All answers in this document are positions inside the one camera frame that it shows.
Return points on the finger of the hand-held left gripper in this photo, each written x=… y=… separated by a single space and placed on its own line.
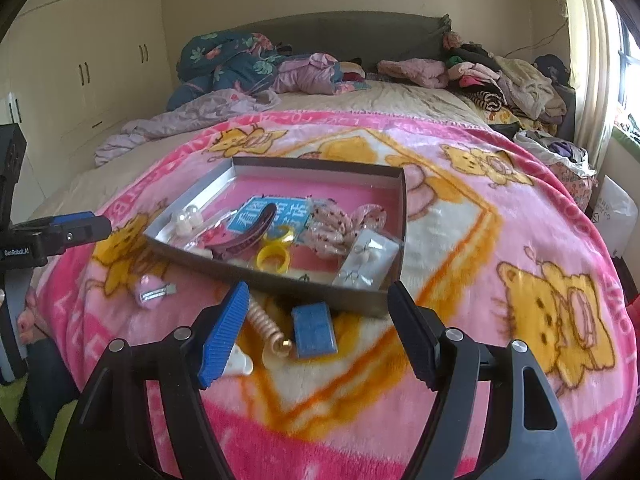
x=75 y=218
x=90 y=232

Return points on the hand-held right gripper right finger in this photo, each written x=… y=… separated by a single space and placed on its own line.
x=417 y=340

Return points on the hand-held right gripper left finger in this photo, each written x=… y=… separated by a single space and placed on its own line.
x=222 y=335

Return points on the small blue box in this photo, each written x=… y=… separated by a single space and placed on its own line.
x=312 y=332

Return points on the silver plastic earring bag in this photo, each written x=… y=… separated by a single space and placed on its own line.
x=367 y=260

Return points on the shallow cardboard box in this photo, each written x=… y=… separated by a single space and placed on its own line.
x=310 y=295

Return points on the clear bag pink trinket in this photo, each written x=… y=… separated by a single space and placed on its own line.
x=222 y=232

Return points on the spotted fabric bow hair accessory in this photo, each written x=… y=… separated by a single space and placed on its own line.
x=332 y=230

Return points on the person's left hand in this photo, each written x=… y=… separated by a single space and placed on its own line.
x=26 y=322

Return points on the small white plastic piece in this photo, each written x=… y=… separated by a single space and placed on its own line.
x=244 y=362

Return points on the pink round hair clip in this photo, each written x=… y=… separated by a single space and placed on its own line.
x=150 y=292

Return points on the pink printed blanket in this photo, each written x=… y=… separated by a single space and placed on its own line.
x=500 y=285

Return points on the dark blue pants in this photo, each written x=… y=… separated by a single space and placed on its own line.
x=50 y=385

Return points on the light purple quilt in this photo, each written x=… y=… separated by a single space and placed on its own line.
x=200 y=110

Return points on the cream wardrobe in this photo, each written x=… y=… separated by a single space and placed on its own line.
x=85 y=50

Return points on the dark floral duvet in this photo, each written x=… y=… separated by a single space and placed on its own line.
x=225 y=62

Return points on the floral fabric bundle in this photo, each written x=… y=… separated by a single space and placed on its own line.
x=565 y=170

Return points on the white plastic bag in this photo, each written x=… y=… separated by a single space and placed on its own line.
x=612 y=215

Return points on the beige bed sheet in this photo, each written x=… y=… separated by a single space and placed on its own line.
x=400 y=100

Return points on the pink fleece garment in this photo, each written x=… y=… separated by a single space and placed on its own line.
x=415 y=72

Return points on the pink purple jacket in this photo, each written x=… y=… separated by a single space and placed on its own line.
x=310 y=75

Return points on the pile of clothes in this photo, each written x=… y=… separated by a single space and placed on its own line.
x=520 y=85

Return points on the green windowsill cloth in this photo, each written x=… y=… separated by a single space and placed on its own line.
x=627 y=132

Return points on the grey bed headboard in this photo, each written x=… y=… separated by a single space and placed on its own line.
x=340 y=35

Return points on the cream curtain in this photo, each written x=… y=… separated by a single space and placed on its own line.
x=592 y=50

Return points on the window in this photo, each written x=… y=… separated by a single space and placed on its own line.
x=631 y=75

